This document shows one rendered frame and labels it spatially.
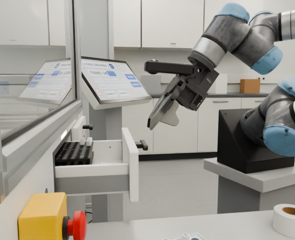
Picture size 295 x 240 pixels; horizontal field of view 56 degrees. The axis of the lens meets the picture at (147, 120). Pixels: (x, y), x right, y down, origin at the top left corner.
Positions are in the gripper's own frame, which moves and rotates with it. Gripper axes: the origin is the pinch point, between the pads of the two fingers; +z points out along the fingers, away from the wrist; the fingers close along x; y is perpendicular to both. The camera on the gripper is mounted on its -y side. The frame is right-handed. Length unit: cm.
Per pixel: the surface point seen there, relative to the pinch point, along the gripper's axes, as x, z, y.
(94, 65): 85, -6, -24
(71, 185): -12.8, 18.7, -8.6
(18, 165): -34.3, 11.9, -17.2
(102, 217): 86, 64, 27
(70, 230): -34.0, 15.8, -7.7
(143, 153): 291, 48, 78
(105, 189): -12.8, 16.0, -2.5
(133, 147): -12.3, 5.8, -2.4
